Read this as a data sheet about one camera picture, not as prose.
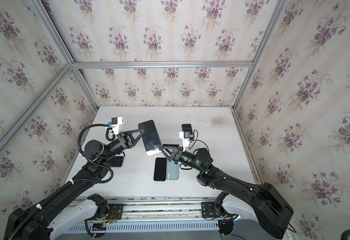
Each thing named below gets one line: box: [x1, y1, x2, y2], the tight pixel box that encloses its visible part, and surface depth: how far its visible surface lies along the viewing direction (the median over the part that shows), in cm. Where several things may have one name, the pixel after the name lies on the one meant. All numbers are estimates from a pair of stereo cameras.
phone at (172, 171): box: [166, 159, 179, 180], surface depth 89 cm
